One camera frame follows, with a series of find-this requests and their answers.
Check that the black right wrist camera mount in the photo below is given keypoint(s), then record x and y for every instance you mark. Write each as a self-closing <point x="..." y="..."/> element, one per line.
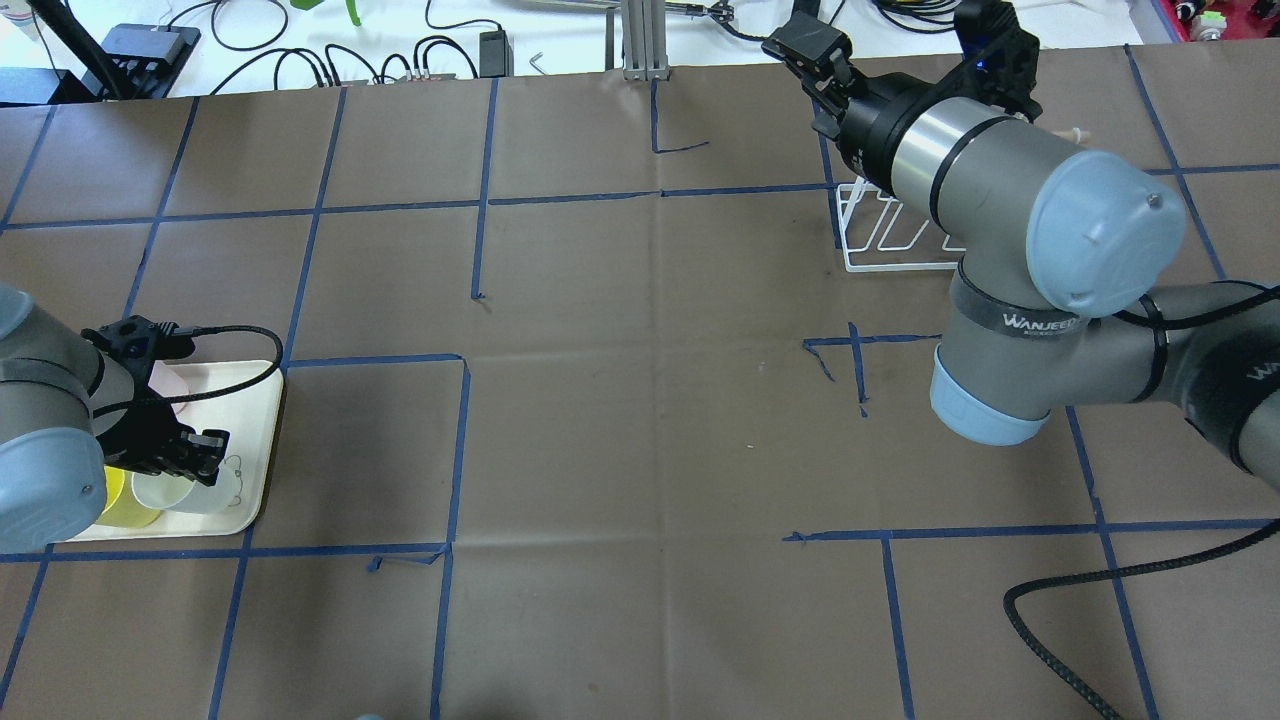
<point x="1000" y="59"/>

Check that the white wire cup rack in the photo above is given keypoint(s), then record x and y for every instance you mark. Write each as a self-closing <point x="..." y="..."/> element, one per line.
<point x="879" y="234"/>

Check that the green plastic clamp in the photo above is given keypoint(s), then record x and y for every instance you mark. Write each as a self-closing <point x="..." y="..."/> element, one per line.
<point x="350" y="8"/>

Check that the aluminium frame post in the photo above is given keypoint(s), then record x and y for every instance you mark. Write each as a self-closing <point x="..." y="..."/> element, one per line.
<point x="644" y="40"/>

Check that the cream plastic tray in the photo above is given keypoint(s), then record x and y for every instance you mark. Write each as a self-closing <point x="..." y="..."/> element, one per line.
<point x="250" y="417"/>

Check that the white plastic cup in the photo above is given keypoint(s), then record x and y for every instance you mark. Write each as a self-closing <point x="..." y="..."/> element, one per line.
<point x="165" y="492"/>

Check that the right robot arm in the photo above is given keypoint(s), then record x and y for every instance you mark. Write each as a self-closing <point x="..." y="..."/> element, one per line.
<point x="1055" y="299"/>

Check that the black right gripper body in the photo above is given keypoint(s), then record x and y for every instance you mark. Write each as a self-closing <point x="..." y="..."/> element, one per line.
<point x="868" y="122"/>

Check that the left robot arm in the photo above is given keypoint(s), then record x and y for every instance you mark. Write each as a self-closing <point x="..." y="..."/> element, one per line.
<point x="76" y="403"/>

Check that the black power adapter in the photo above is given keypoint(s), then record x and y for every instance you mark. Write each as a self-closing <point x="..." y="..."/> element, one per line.
<point x="495" y="57"/>

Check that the yellow plastic cup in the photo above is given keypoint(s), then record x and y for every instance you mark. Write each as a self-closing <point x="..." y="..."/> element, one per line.
<point x="122" y="509"/>

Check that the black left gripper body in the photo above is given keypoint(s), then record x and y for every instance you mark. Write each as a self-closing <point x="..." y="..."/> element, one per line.
<point x="137" y="422"/>

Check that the pink plastic cup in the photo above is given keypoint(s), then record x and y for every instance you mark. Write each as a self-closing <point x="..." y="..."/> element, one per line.
<point x="167" y="383"/>

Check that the black cable hub box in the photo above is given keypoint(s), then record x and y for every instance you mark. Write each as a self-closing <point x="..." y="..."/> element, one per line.
<point x="152" y="57"/>

